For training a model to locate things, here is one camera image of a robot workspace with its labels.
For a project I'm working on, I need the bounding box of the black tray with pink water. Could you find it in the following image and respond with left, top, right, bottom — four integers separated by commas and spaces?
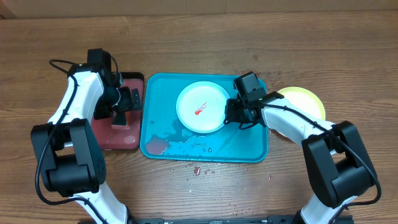
91, 72, 144, 150

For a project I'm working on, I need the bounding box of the green and orange sponge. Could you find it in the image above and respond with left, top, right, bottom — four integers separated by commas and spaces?
111, 112, 130, 129

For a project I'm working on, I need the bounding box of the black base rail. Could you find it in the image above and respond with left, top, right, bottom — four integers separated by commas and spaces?
77, 214, 355, 224

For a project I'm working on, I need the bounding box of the light blue plate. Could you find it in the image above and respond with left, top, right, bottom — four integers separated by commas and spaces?
176, 81, 229, 134

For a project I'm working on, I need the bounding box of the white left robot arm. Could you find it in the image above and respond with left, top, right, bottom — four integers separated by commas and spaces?
30, 60, 144, 223

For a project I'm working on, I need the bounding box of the yellow-green plate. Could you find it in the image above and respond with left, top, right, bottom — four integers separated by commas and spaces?
278, 86, 326, 120

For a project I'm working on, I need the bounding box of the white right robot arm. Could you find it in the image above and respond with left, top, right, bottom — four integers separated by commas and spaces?
224, 92, 382, 223

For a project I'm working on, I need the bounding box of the teal plastic tray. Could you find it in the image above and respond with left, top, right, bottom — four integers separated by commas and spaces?
140, 73, 269, 163

